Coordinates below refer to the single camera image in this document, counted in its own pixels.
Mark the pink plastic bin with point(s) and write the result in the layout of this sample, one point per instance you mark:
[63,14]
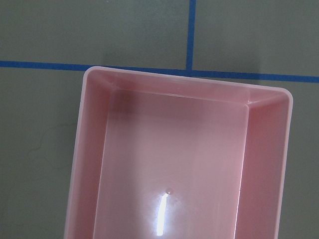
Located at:
[170,157]

